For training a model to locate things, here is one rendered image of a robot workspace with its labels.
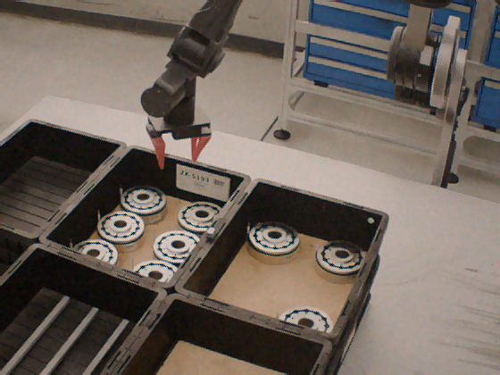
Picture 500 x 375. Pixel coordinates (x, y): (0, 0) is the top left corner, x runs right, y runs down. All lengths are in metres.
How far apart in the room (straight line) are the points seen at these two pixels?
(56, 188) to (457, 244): 1.00
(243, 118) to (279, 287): 2.30
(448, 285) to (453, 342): 0.19
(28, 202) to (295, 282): 0.64
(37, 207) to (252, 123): 2.13
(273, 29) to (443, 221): 2.58
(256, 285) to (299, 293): 0.08
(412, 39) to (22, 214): 0.96
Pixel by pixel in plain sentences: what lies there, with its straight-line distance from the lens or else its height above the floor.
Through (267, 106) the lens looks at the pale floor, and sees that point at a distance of 3.89.
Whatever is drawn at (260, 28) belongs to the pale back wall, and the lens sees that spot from 4.42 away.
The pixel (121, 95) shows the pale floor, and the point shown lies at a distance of 3.97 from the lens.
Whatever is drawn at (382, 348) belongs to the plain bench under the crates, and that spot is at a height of 0.70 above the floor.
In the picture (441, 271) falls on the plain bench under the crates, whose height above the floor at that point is 0.70.
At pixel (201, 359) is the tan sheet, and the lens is 1.37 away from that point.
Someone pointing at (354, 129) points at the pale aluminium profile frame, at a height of 0.14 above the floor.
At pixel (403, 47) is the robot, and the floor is 1.18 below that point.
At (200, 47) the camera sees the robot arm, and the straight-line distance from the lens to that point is 1.28.
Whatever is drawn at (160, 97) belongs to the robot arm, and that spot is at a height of 1.25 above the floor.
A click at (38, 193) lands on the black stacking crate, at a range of 1.79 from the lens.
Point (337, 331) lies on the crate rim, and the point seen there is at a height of 0.93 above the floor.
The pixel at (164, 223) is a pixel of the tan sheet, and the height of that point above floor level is 0.83.
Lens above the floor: 1.83
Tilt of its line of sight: 35 degrees down
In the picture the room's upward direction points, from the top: 5 degrees clockwise
